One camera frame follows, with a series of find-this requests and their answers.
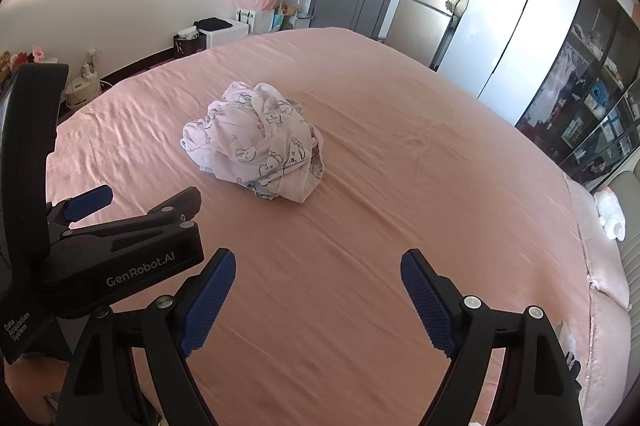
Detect silver refrigerator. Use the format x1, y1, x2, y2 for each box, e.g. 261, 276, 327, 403
385, 0, 463, 67

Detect pink satin pillow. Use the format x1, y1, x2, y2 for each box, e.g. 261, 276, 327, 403
564, 173, 633, 312

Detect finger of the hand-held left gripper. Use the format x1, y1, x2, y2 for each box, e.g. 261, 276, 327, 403
57, 186, 203, 243
47, 185, 114, 229

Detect dark glass display cabinet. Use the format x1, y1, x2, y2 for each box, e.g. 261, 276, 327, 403
515, 0, 640, 192

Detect white paper bag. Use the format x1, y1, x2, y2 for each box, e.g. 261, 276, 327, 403
236, 8, 275, 34

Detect pink bear print pajama pants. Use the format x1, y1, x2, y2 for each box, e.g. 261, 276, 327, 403
181, 81, 326, 204

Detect white round appliance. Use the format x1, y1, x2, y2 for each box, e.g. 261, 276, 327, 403
65, 76, 103, 109

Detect white plush toy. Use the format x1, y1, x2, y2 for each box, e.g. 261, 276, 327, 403
595, 187, 626, 241

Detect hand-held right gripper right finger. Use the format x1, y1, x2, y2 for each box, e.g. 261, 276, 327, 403
400, 248, 586, 426

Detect white wardrobe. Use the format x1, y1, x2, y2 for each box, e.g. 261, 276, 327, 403
437, 0, 588, 124

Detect white box with dark cloth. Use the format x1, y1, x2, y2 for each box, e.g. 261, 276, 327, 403
205, 21, 249, 49

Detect pink flower bouquet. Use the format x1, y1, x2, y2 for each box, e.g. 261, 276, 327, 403
231, 0, 281, 12

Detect black paper bag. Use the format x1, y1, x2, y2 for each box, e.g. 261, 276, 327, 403
173, 33, 207, 57

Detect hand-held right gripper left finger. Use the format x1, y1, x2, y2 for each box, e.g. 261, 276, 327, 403
50, 248, 237, 426

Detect black folded cloth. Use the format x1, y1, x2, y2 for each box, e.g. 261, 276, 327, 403
194, 18, 233, 32

